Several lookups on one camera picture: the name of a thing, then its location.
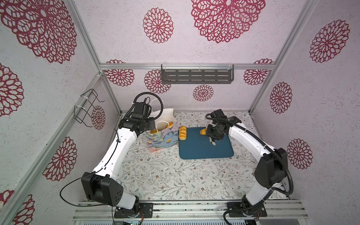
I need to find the croissant bread top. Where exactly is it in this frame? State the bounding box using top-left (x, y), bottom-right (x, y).
top-left (200, 128), bottom-right (207, 136)

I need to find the striped bread roll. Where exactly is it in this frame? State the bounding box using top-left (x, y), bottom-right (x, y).
top-left (178, 126), bottom-right (187, 141)

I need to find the floral paper gift bag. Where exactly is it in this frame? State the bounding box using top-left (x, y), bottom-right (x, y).
top-left (145, 108), bottom-right (179, 153)

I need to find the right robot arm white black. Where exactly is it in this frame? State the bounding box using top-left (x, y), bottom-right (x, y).
top-left (206, 121), bottom-right (294, 209)

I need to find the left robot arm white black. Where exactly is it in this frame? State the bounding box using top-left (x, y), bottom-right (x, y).
top-left (81, 117), bottom-right (155, 217)

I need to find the teal serving tray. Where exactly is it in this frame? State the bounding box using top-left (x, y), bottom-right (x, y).
top-left (179, 127), bottom-right (234, 159)

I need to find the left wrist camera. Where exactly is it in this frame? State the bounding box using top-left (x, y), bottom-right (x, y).
top-left (132, 102), bottom-right (151, 119)

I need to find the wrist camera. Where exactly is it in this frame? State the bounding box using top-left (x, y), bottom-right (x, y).
top-left (132, 102), bottom-right (151, 119)
top-left (207, 109), bottom-right (242, 126)

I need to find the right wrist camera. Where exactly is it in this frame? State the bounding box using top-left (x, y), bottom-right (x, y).
top-left (207, 109), bottom-right (242, 126)

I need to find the black wire wall rack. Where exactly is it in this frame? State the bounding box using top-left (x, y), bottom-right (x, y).
top-left (73, 89), bottom-right (106, 130)

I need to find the grey wall shelf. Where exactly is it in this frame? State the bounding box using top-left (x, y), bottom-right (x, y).
top-left (160, 65), bottom-right (234, 84)

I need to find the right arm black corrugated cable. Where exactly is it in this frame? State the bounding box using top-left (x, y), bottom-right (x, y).
top-left (204, 112), bottom-right (294, 225)

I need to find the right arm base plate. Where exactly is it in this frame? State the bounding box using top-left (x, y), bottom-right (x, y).
top-left (226, 202), bottom-right (268, 218)

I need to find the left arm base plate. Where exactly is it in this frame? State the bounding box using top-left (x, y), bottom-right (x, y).
top-left (114, 202), bottom-right (154, 219)

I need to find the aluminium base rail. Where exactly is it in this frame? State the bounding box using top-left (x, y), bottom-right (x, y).
top-left (70, 200), bottom-right (311, 225)

